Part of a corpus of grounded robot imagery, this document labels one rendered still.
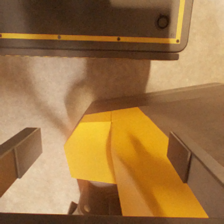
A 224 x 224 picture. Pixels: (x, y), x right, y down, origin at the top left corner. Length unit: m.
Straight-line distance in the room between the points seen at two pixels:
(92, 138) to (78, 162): 0.11
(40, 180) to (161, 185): 0.93
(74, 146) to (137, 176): 0.34
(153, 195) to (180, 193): 0.03
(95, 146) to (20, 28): 0.38
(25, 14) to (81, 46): 0.16
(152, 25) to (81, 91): 0.47
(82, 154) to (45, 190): 0.62
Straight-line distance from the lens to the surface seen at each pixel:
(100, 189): 0.67
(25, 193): 1.18
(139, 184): 0.21
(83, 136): 0.50
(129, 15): 0.50
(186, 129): 0.34
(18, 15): 0.55
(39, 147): 0.17
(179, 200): 0.19
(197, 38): 0.90
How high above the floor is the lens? 0.80
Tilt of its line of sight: 75 degrees down
